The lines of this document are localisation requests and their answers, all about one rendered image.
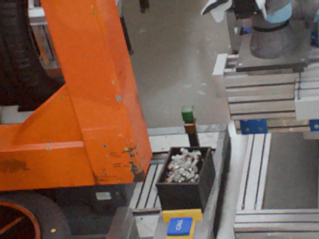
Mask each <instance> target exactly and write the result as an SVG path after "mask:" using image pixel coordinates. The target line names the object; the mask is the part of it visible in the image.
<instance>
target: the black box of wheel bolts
mask: <svg viewBox="0 0 319 239"><path fill-rule="evenodd" d="M211 149H212V147H211V146H198V147H170V148H169V152H168V155H167V156H166V159H165V161H164V163H163V166H162V168H161V171H160V172H159V175H158V176H157V181H156V183H155V186H156V187H157V188H156V190H157V195H158V197H159V202H160V205H161V209H162V212H163V211H164V210H194V209H201V213H204V211H205V209H206V206H207V203H208V201H207V200H208V197H209V194H210V192H211V189H212V186H213V183H214V181H215V177H216V171H215V165H214V160H213V155H212V151H211Z"/></svg>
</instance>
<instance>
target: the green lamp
mask: <svg viewBox="0 0 319 239"><path fill-rule="evenodd" d="M180 113H181V116H182V120H183V122H190V121H194V119H195V115H196V113H195V109H194V106H193V105H191V106H183V107H182V110H181V112H180Z"/></svg>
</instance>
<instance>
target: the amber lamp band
mask: <svg viewBox="0 0 319 239"><path fill-rule="evenodd" d="M184 129H185V133H196V132H197V130H198V122H197V118H195V119H194V122H193V123H184Z"/></svg>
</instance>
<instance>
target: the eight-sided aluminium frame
mask: <svg viewBox="0 0 319 239"><path fill-rule="evenodd" d="M27 10H28V14H29V21H30V25H31V26H32V28H33V30H34V35H35V37H36V41H37V43H38V48H39V50H40V53H41V57H42V60H43V63H44V67H45V70H46V72H47V74H48V76H50V78H52V79H54V80H55V81H57V82H58V83H59V84H61V85H63V86H64V85H65V84H66V82H65V79H64V76H63V73H62V68H61V66H60V63H59V60H58V56H57V52H56V49H55V46H54V43H53V40H52V36H51V33H50V29H49V26H48V25H47V22H46V19H45V15H44V12H43V8H42V5H41V7H39V0H29V8H28V9H27ZM42 24H44V26H45V30H46V33H47V35H48V40H49V42H50V46H51V49H52V53H53V56H54V58H55V60H54V61H53V60H52V55H51V53H50V48H49V45H48V42H47V39H46V37H45V32H44V30H43V25H42Z"/></svg>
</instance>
